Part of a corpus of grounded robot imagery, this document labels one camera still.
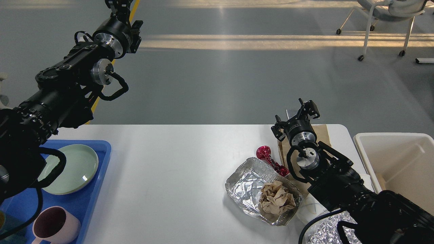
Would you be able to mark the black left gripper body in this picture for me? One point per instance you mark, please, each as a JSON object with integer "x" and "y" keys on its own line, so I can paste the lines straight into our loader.
{"x": 118, "y": 36}

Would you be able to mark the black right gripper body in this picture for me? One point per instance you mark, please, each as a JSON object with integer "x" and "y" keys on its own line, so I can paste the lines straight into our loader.
{"x": 299, "y": 131}

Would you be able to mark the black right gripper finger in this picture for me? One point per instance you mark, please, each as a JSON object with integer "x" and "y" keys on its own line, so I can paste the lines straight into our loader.
{"x": 307, "y": 112}
{"x": 278, "y": 129}

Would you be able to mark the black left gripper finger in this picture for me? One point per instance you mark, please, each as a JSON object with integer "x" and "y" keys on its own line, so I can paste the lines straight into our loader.
{"x": 135, "y": 31}
{"x": 121, "y": 10}

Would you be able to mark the mint green plate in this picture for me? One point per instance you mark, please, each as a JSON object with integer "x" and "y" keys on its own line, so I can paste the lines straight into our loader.
{"x": 80, "y": 158}

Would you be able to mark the pink mug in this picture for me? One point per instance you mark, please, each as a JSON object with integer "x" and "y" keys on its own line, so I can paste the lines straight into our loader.
{"x": 56, "y": 225}

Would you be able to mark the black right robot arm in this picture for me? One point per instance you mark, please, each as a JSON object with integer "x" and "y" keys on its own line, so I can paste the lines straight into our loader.
{"x": 383, "y": 218}

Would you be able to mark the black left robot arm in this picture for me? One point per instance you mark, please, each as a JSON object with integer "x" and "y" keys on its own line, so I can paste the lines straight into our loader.
{"x": 67, "y": 92}

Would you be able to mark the red shiny wrapper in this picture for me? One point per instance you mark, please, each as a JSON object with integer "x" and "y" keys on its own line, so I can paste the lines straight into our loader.
{"x": 264, "y": 153}

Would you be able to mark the white floor tag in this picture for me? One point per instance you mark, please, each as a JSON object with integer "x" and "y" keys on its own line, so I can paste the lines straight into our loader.
{"x": 82, "y": 39}

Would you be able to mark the aluminium foil tray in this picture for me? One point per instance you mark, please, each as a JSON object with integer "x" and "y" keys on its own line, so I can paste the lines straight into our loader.
{"x": 245, "y": 184}

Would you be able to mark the crumpled brown paper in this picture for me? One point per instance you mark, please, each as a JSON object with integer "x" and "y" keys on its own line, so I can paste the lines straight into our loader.
{"x": 276, "y": 199}

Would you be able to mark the crumpled foil tray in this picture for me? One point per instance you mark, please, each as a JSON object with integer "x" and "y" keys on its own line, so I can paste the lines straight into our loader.
{"x": 325, "y": 231}

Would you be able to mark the white plastic bin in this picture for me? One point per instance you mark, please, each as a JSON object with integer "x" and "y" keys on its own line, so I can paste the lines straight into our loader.
{"x": 400, "y": 162}

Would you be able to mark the white bar on floor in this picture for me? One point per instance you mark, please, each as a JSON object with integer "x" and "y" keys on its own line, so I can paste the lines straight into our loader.
{"x": 424, "y": 60}

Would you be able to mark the white rolling chair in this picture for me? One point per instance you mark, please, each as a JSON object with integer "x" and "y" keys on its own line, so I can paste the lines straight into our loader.
{"x": 388, "y": 11}

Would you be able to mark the yellow plate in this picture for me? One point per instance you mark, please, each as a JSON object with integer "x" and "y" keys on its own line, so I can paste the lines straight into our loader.
{"x": 70, "y": 182}

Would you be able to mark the teal cup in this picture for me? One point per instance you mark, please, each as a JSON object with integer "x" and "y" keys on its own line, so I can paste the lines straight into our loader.
{"x": 8, "y": 222}

